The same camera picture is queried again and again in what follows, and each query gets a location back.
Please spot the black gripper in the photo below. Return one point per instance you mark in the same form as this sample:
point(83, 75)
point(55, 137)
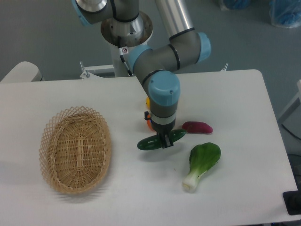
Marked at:
point(162, 123)

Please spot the dark green cucumber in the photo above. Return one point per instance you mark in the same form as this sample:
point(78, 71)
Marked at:
point(152, 143)

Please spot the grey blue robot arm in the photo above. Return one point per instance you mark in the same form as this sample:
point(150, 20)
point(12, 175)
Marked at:
point(154, 68)

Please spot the purple sweet potato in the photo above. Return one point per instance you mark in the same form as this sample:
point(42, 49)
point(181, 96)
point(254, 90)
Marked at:
point(197, 127)

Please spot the green bok choy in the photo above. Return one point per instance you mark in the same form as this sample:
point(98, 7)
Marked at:
point(202, 158)

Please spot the woven wicker basket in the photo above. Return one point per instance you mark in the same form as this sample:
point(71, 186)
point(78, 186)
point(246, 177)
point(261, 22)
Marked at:
point(75, 150)

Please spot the black device at table edge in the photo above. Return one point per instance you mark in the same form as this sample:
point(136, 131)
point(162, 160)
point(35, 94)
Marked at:
point(292, 201)

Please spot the blue plastic bag left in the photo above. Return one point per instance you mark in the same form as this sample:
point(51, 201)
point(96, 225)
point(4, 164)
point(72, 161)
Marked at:
point(234, 4)

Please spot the blue plastic bag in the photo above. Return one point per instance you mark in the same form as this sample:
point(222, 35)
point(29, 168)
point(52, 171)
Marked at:
point(285, 13)
point(234, 4)

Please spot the white chair back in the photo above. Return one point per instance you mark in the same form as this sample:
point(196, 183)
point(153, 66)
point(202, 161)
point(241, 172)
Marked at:
point(23, 72)

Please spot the blue plastic bag right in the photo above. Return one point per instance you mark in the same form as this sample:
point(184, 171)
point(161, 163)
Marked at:
point(285, 13)

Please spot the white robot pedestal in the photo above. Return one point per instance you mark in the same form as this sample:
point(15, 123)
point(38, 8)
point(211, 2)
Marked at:
point(122, 39)

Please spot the white side table frame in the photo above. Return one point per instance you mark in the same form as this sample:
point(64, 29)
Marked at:
point(292, 105)

